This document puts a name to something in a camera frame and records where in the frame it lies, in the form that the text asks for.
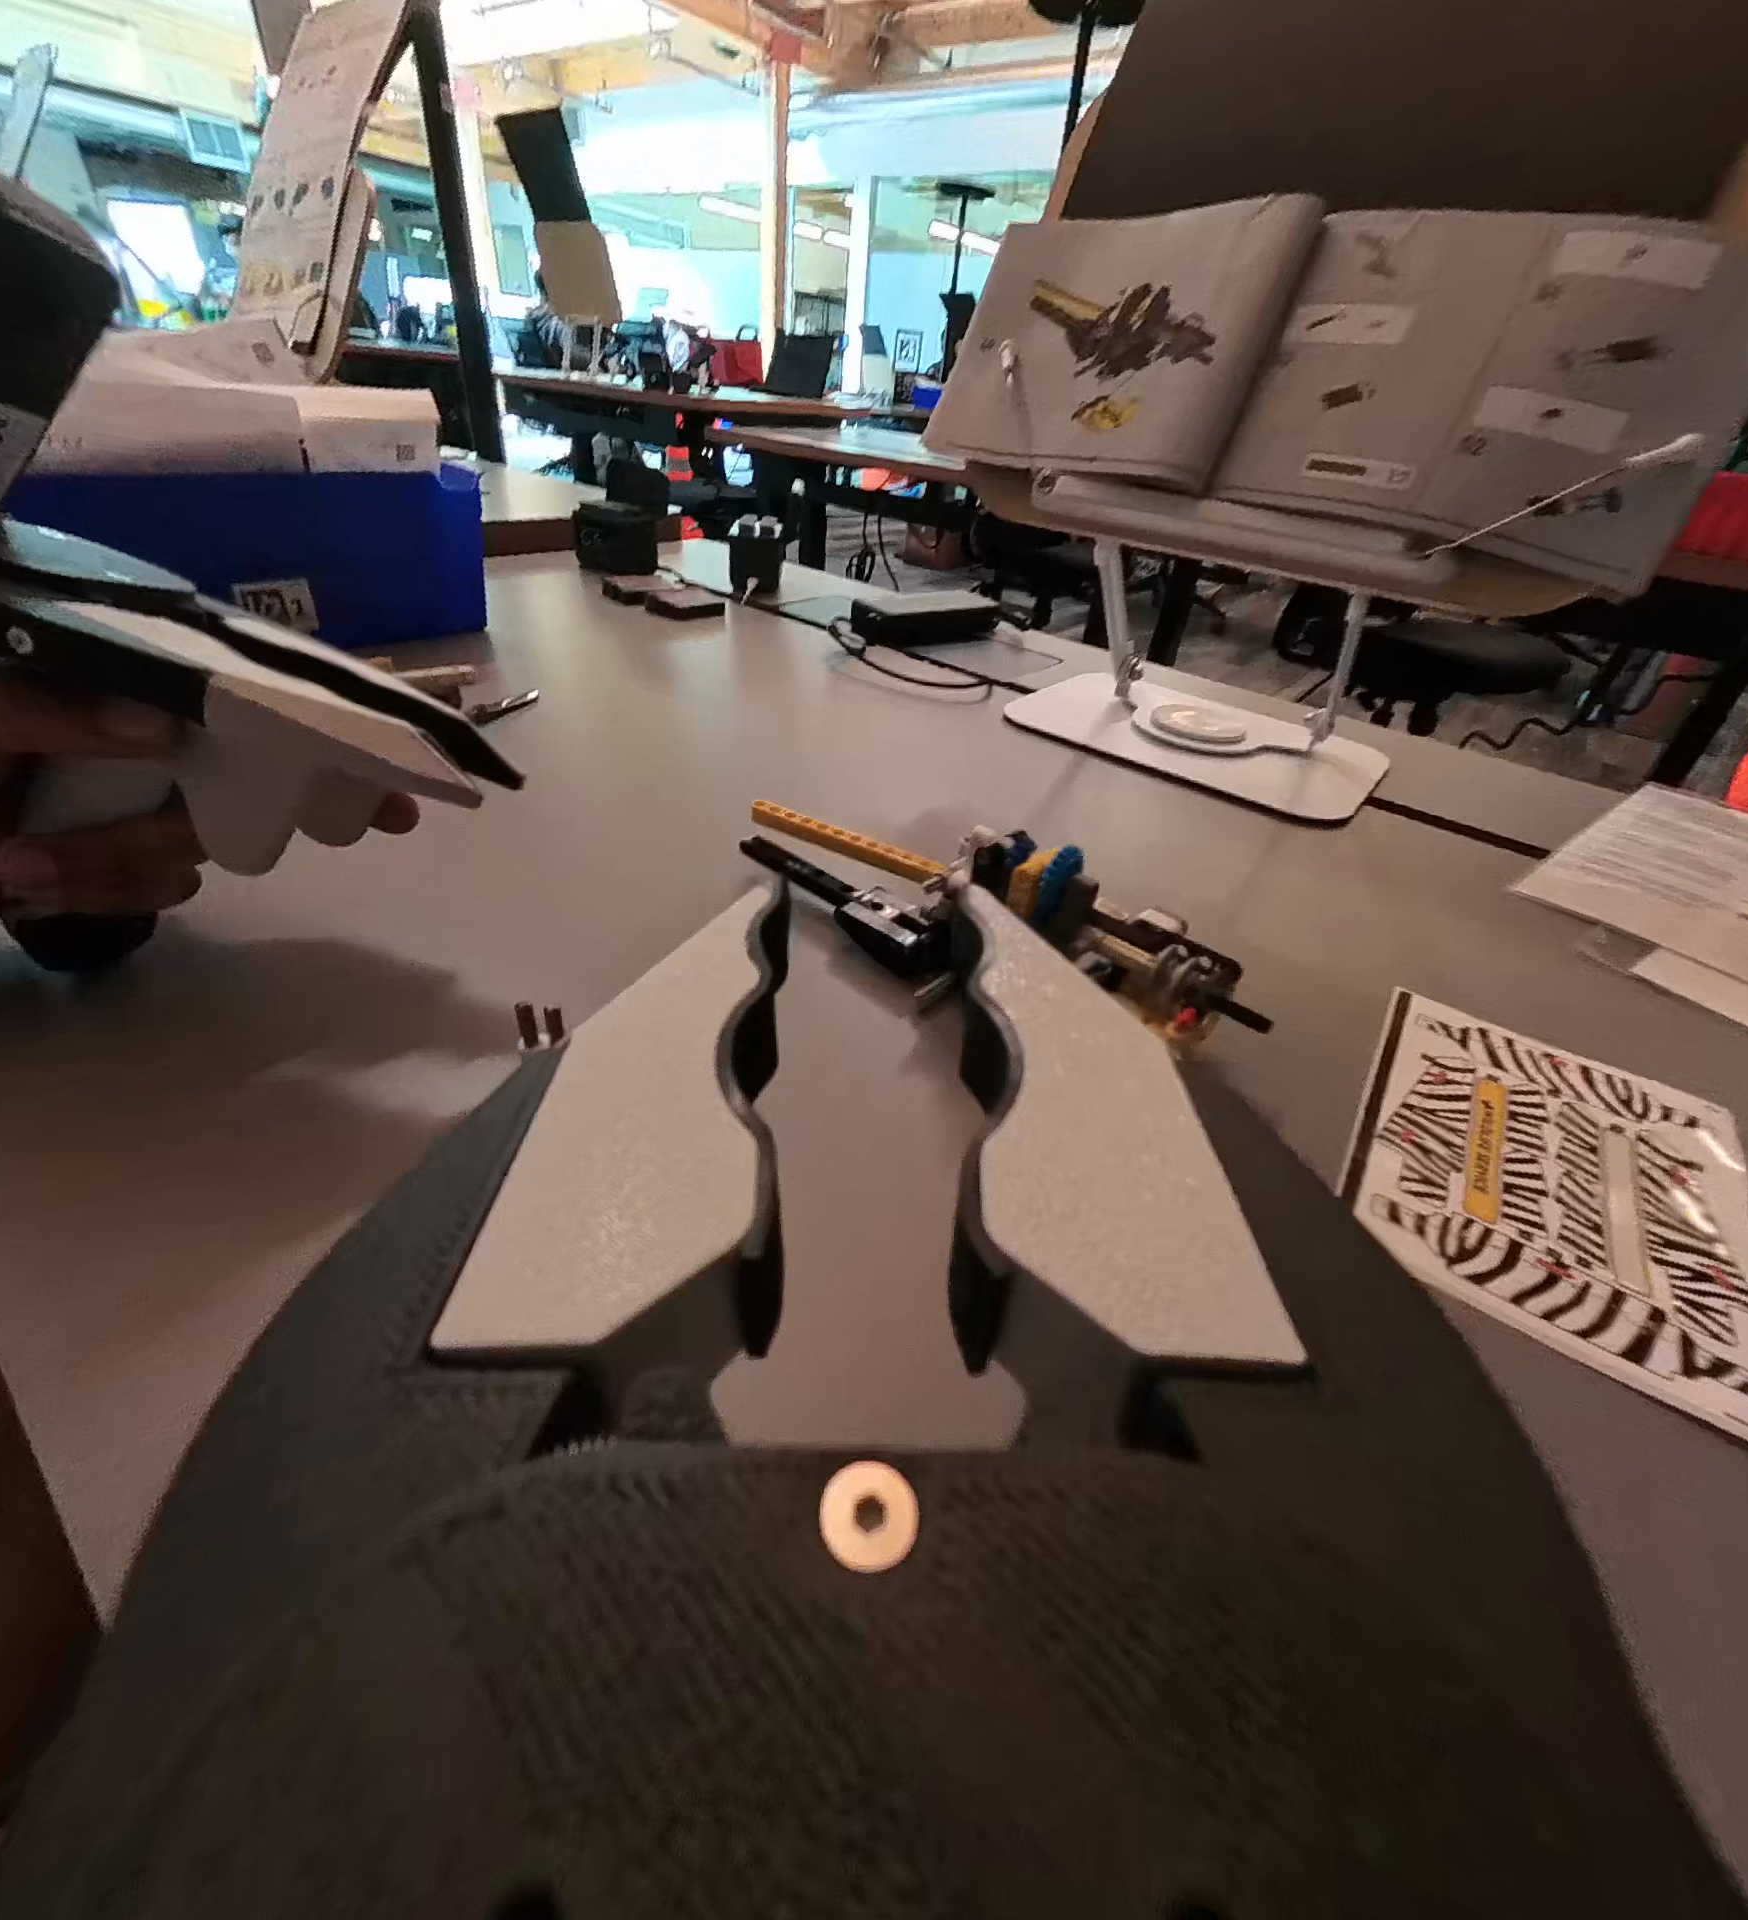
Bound black post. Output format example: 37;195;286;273
403;0;511;461

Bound black power adapter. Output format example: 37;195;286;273
848;589;1002;648

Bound blue plastic bin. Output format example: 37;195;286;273
0;453;492;651

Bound yellow lego beam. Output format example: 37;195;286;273
746;797;954;886

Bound white papers in bin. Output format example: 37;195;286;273
47;319;443;479

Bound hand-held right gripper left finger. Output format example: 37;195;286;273
425;874;795;1355

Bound black floor lamp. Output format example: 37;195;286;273
1027;0;1133;160

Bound multicoloured lego gear assembly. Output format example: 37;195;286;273
946;823;1276;1052

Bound background work desk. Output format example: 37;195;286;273
492;366;936;443

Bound white book stand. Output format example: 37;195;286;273
1000;538;1395;826

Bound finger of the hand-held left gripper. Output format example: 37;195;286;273
60;596;526;812

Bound black office chair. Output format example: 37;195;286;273
1270;577;1572;738

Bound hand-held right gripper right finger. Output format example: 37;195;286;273
951;882;1311;1375

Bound printed paper sheets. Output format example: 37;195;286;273
1508;780;1748;1064

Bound black cable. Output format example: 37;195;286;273
826;618;1028;695

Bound black lego piece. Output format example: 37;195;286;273
736;834;954;987

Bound cardboard book stand with booklet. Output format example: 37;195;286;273
234;0;385;356

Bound zebra striped sticker sheet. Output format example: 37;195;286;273
1334;987;1748;1485

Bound black backing board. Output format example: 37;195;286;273
1043;0;1748;230

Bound open lego instruction book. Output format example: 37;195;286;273
918;191;1748;604

